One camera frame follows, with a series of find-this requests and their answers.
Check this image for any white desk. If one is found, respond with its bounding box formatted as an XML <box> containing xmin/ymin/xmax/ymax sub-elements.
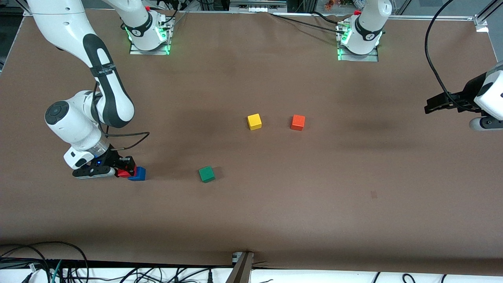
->
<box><xmin>0</xmin><ymin>264</ymin><xmax>503</xmax><ymax>283</ymax></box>

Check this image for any green wooden block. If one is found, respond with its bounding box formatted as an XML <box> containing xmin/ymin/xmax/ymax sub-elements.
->
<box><xmin>198</xmin><ymin>165</ymin><xmax>216</xmax><ymax>184</ymax></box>

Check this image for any aluminium camera post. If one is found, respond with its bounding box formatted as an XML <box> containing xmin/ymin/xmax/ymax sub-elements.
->
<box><xmin>226</xmin><ymin>252</ymin><xmax>255</xmax><ymax>283</ymax></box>

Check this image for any black right brass-plug cable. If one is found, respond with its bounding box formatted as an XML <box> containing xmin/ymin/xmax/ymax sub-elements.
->
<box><xmin>94</xmin><ymin>81</ymin><xmax>151</xmax><ymax>153</ymax></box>

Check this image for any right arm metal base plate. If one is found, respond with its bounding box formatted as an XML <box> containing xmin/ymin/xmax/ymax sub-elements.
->
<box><xmin>130</xmin><ymin>18</ymin><xmax>173</xmax><ymax>55</ymax></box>

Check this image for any aluminium table bracket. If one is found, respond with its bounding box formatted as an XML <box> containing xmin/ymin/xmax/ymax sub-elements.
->
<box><xmin>474</xmin><ymin>15</ymin><xmax>490</xmax><ymax>33</ymax></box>

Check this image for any black looping desk cable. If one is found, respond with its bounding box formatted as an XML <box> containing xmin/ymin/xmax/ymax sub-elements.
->
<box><xmin>0</xmin><ymin>241</ymin><xmax>90</xmax><ymax>283</ymax></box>

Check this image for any black left camera cable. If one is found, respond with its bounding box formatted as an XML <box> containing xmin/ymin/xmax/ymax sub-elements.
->
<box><xmin>424</xmin><ymin>0</ymin><xmax>484</xmax><ymax>114</ymax></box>

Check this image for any blue wooden block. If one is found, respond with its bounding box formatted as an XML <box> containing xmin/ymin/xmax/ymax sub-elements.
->
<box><xmin>128</xmin><ymin>167</ymin><xmax>147</xmax><ymax>182</ymax></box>

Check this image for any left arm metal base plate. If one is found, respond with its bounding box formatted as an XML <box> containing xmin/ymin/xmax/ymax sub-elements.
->
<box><xmin>337</xmin><ymin>44</ymin><xmax>380</xmax><ymax>62</ymax></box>

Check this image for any grey socket strip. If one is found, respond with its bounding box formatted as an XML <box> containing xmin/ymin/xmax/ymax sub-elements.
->
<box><xmin>230</xmin><ymin>0</ymin><xmax>287</xmax><ymax>13</ymax></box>

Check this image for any yellow wooden block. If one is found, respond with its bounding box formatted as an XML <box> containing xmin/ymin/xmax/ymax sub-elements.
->
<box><xmin>247</xmin><ymin>113</ymin><xmax>263</xmax><ymax>131</ymax></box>

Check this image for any brown paper table cover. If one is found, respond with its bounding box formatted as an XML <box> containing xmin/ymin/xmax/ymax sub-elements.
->
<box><xmin>0</xmin><ymin>7</ymin><xmax>503</xmax><ymax>276</ymax></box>

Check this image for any black arm base cable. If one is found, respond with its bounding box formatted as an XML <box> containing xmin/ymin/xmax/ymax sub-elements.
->
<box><xmin>270</xmin><ymin>13</ymin><xmax>347</xmax><ymax>35</ymax></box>

